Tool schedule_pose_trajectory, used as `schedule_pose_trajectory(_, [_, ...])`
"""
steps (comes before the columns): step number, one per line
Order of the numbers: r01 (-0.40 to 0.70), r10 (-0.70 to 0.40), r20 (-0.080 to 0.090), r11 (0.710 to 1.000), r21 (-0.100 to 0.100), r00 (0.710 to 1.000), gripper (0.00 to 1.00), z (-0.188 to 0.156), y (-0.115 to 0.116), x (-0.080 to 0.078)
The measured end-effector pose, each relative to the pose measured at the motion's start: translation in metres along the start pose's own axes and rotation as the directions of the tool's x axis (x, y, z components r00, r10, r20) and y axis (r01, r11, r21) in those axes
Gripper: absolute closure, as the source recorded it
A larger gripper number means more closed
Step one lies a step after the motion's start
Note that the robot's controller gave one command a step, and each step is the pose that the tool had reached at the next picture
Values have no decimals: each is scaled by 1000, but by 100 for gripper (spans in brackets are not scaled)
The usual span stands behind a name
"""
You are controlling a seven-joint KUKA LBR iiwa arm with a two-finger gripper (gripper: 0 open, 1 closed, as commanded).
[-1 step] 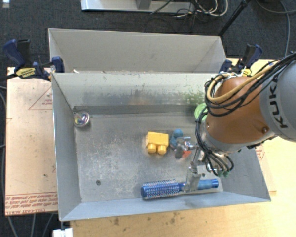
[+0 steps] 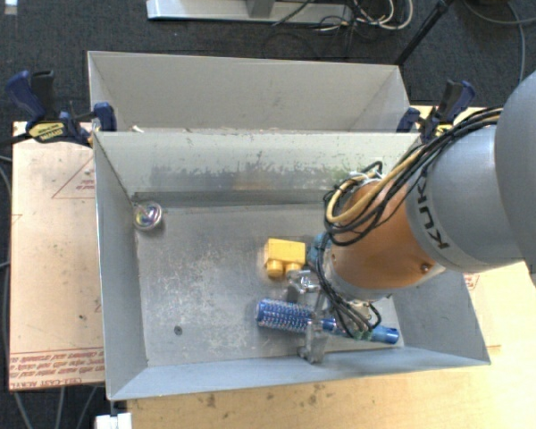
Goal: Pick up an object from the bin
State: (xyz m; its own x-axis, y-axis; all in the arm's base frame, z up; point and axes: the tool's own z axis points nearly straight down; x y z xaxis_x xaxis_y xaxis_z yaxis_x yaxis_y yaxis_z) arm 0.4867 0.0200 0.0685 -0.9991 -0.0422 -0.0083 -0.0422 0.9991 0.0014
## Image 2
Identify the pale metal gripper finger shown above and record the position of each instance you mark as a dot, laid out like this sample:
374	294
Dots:
313	344
298	287

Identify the blue round hair brush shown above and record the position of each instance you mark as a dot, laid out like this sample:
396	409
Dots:
280	315

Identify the yellow toy brick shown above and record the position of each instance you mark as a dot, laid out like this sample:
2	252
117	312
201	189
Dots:
284	254

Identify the grey metal bin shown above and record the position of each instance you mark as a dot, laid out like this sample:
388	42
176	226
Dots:
214	284

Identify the clear glass ball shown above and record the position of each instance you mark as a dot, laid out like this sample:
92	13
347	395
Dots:
147	216

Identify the brown cardboard board red print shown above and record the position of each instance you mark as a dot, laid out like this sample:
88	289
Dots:
53	257

